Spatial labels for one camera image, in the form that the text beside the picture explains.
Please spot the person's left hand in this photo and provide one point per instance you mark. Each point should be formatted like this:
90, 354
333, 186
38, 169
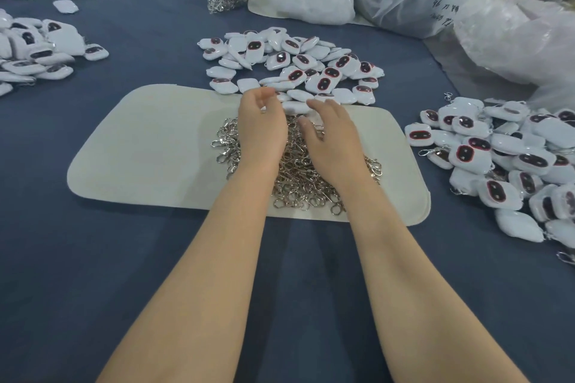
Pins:
262, 138

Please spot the person's right hand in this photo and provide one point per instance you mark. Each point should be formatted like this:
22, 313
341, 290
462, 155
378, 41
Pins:
337, 152

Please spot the person's right forearm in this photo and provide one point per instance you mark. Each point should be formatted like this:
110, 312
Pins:
422, 293

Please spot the person's left forearm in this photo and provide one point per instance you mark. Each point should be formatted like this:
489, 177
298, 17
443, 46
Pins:
199, 293

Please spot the cream felt work mat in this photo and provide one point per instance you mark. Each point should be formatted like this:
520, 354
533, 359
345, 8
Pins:
144, 152

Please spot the crumpled clear plastic bag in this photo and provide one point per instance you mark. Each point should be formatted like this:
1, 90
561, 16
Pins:
530, 35

